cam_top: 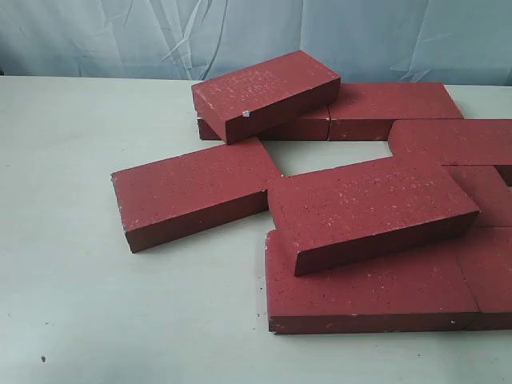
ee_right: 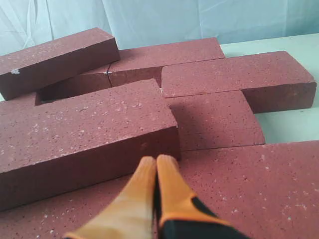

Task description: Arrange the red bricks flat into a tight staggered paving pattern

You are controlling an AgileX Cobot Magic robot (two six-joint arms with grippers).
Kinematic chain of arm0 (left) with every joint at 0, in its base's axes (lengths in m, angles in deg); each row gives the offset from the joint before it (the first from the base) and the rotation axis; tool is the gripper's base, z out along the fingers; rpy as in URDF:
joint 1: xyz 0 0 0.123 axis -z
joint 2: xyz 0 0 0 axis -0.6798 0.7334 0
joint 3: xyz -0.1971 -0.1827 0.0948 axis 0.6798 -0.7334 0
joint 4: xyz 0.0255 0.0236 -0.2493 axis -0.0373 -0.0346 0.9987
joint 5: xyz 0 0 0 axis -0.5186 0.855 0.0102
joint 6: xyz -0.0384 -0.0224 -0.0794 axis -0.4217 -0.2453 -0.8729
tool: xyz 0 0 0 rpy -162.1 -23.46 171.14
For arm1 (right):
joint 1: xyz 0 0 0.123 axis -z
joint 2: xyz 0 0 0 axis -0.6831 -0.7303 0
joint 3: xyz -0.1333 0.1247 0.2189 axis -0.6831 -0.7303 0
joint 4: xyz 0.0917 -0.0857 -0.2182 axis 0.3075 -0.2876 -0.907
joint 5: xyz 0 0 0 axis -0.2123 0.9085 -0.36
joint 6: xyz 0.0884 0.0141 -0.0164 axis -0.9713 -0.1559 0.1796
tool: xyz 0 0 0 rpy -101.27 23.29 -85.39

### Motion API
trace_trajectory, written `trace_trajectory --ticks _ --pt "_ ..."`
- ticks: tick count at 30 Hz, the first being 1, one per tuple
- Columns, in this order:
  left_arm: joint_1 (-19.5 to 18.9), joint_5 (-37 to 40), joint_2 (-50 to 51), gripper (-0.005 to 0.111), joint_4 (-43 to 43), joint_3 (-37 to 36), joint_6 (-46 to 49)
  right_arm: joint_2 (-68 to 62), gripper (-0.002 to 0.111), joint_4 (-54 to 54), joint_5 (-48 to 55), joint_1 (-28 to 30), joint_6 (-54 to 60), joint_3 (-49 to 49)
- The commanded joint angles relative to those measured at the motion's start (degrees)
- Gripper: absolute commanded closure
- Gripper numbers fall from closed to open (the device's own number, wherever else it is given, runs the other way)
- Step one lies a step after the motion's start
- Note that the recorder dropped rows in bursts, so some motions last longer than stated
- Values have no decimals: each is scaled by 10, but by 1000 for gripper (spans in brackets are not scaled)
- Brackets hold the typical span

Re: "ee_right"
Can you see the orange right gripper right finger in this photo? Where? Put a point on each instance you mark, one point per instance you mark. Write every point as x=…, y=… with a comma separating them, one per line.
x=182, y=215

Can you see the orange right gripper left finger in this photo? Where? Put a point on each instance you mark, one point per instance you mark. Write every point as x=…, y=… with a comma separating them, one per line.
x=130, y=215

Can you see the red brick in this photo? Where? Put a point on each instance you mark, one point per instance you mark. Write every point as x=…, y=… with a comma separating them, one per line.
x=77, y=142
x=268, y=191
x=270, y=82
x=28, y=70

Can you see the red brick centre base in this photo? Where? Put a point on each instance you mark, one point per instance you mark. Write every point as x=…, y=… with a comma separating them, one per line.
x=216, y=120

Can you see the red brick base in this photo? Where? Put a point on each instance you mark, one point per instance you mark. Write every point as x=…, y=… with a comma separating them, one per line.
x=216, y=120
x=143, y=63
x=91, y=81

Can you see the red brick far left base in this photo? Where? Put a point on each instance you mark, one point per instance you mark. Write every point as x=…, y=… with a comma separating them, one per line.
x=91, y=81

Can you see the red brick far right base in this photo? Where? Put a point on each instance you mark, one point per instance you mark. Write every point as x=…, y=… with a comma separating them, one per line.
x=143, y=63

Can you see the white backdrop cloth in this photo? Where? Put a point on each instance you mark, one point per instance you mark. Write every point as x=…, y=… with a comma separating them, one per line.
x=135, y=23

